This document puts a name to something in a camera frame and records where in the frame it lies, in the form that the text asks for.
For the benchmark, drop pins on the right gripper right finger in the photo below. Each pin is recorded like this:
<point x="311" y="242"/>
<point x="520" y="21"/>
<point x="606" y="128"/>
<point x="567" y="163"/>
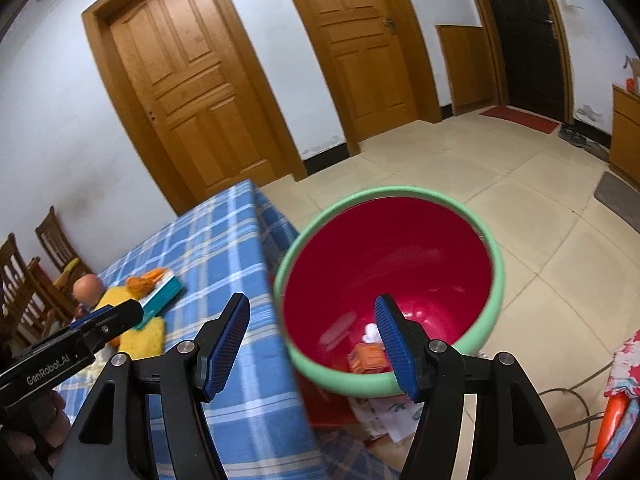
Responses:
<point x="514" y="436"/>

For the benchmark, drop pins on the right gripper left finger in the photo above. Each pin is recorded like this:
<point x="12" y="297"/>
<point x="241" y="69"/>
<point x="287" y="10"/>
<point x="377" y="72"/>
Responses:
<point x="111" y="436"/>

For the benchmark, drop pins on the yellow foam fruit net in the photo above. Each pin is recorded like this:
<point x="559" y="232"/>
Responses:
<point x="138" y="344"/>

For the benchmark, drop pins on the orange snack packet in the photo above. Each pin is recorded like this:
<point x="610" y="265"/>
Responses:
<point x="368" y="358"/>

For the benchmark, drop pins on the white tissue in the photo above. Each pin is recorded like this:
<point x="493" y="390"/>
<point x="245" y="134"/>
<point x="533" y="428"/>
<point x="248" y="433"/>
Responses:
<point x="371" y="334"/>

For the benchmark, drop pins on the left hand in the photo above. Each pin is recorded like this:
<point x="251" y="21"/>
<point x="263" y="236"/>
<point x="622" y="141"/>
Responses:
<point x="37" y="452"/>

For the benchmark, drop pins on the near wooden chair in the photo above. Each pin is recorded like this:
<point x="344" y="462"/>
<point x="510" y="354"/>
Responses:
<point x="32" y="308"/>

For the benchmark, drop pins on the large apple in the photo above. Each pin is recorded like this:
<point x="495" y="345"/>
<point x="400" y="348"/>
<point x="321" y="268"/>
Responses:
<point x="88" y="290"/>

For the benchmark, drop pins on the far wooden chair with cushion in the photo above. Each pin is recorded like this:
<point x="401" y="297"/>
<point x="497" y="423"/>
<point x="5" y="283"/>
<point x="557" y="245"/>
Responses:
<point x="61" y="253"/>

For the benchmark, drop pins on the teal and white box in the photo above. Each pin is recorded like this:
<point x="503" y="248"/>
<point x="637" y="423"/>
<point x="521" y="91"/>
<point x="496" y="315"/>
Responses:
<point x="165" y="290"/>

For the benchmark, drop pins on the papers under bin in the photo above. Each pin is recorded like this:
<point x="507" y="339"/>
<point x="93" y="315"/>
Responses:
<point x="396" y="417"/>

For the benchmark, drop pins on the floral cloth with orange object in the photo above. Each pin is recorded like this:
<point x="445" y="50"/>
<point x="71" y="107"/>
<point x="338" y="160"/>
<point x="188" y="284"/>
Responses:
<point x="618" y="439"/>

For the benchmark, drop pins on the red bin with green rim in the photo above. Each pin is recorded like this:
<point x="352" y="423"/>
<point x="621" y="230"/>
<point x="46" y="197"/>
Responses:
<point x="437" y="259"/>

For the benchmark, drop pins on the grey floor mat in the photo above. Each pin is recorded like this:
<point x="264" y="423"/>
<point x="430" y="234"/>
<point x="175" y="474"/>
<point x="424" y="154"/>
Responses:
<point x="619" y="197"/>

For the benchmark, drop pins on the left wooden door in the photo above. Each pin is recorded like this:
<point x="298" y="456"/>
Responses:
<point x="189" y="90"/>

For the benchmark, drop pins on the wooden door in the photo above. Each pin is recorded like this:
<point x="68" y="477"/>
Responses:
<point x="375" y="61"/>
<point x="189" y="90"/>

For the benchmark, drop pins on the shoes by door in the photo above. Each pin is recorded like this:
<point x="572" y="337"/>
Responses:
<point x="570" y="135"/>

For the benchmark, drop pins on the wooden cabinet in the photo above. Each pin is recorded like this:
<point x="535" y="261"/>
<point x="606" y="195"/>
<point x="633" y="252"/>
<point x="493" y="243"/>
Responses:
<point x="625" y="144"/>

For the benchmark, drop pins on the red doormat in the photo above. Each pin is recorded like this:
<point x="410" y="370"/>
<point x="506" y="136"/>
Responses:
<point x="522" y="118"/>

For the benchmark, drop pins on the dark entrance door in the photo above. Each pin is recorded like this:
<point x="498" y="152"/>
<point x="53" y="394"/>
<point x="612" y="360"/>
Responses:
<point x="530" y="53"/>

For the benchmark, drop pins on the middle wooden door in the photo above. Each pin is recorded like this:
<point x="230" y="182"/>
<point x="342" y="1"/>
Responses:
<point x="375" y="61"/>

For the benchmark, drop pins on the low wooden wall panel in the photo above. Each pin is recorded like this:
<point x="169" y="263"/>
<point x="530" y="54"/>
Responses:
<point x="469" y="67"/>

